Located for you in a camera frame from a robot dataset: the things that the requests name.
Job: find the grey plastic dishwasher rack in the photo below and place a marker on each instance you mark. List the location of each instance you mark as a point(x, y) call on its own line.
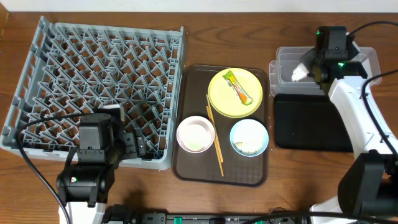
point(76, 68)

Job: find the clear plastic waste bin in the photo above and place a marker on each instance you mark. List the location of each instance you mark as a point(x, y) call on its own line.
point(287, 59)

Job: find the white napkin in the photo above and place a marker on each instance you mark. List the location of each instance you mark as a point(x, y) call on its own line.
point(299, 73)

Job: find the wooden chopstick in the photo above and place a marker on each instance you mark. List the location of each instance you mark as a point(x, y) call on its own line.
point(220, 164)
point(217, 145)

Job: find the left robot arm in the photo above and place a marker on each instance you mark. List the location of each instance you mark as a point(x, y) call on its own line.
point(88, 175)

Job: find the light blue bowl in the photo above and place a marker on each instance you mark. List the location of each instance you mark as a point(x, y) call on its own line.
point(249, 138)

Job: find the yellow round plate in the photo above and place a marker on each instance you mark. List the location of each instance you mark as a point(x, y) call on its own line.
point(223, 98)

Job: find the green orange snack wrapper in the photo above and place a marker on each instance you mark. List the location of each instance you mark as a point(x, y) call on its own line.
point(232, 81)

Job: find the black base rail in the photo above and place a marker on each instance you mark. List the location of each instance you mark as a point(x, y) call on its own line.
point(248, 218)

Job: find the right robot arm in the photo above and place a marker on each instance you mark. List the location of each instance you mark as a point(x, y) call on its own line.
point(369, 187)

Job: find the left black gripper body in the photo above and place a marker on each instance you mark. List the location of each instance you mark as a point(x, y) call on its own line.
point(130, 150)

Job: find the brown plastic serving tray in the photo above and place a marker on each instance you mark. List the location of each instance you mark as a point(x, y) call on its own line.
point(204, 167)

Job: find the pink bowl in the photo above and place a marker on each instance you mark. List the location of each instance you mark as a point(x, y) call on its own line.
point(195, 134)

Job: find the black plastic tray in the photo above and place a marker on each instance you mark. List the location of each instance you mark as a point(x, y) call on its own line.
point(309, 122)

